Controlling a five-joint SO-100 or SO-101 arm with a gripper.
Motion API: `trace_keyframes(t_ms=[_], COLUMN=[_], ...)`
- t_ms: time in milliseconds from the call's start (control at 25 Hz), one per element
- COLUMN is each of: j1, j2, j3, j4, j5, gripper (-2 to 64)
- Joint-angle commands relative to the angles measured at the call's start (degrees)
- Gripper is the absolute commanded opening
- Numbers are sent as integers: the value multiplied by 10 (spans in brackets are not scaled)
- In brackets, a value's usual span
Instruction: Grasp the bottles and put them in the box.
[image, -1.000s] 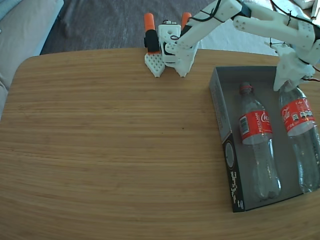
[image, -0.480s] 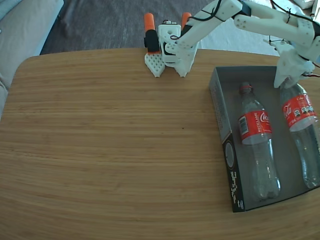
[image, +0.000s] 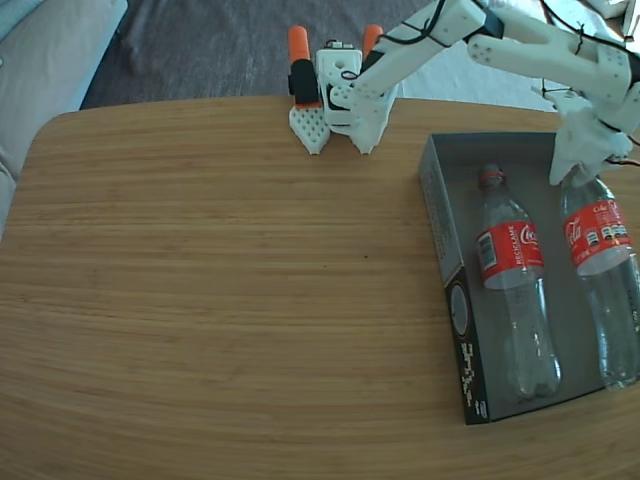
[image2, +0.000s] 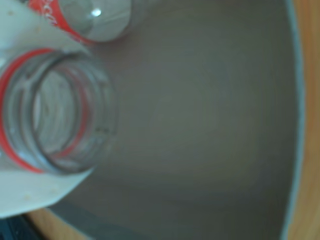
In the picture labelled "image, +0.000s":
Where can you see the clear bottle red label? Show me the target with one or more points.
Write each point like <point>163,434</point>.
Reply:
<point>600,235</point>
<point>510,250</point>

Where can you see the grey cardboard box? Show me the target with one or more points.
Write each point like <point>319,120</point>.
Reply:
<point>565,300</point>

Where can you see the light grey sofa cushion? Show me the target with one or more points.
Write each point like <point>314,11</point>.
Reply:
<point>490,85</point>

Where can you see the blue grey cushion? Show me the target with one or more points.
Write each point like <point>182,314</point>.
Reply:
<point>600,27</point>

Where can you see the dark grey rug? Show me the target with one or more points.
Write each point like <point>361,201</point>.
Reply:
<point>200,50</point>

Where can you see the beige sofa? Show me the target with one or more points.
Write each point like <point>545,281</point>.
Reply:
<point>45,90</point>

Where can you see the light blue cushion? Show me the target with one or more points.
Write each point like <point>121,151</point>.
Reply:
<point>12,15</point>

